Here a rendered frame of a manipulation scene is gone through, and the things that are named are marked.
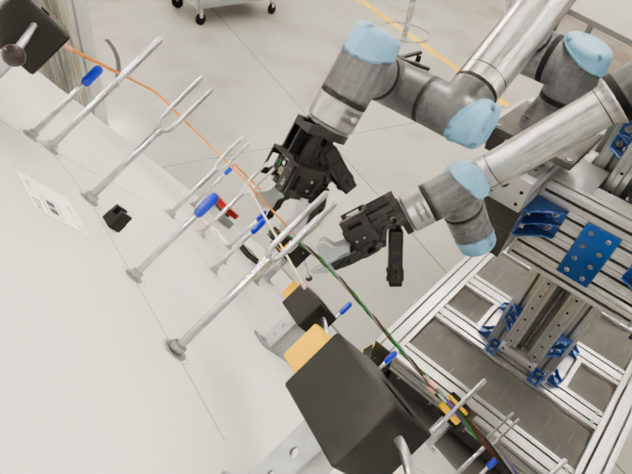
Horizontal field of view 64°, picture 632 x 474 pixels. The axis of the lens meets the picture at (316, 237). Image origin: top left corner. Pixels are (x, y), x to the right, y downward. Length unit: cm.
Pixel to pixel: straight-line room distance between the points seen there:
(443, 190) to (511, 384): 125
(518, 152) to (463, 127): 31
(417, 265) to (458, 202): 168
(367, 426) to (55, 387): 13
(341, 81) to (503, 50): 25
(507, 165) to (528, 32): 30
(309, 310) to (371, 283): 194
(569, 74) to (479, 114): 60
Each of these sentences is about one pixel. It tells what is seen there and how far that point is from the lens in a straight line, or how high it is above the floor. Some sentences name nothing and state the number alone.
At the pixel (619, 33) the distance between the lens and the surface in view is 542.
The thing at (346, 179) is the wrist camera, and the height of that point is 128.
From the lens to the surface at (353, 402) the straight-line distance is 25.
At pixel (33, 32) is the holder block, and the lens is 42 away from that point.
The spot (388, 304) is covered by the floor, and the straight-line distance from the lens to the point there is 238.
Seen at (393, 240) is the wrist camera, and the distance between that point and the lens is 94.
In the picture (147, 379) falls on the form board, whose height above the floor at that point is 153.
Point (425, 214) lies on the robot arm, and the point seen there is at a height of 121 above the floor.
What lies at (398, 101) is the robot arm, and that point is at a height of 141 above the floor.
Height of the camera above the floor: 177
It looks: 43 degrees down
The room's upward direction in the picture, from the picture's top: 10 degrees clockwise
